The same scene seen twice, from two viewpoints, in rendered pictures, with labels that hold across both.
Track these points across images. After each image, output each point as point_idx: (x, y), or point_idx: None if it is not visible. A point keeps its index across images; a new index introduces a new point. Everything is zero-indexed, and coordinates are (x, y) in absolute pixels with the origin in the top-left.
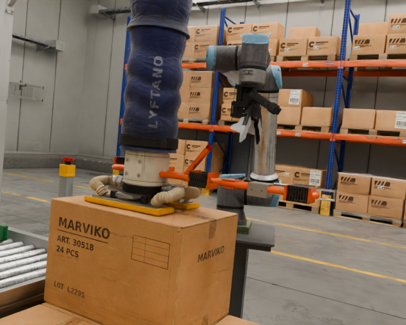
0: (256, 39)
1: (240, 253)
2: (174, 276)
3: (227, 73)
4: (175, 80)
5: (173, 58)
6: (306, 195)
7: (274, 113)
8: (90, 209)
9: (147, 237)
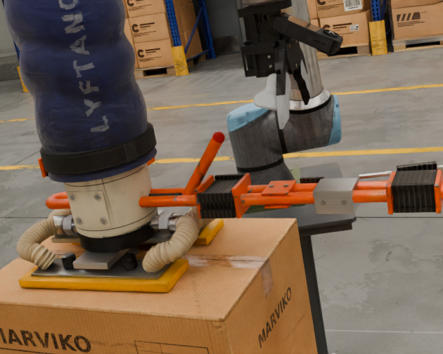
0: None
1: (299, 238)
2: None
3: None
4: (113, 23)
5: None
6: (430, 196)
7: (332, 53)
8: (39, 308)
9: (162, 342)
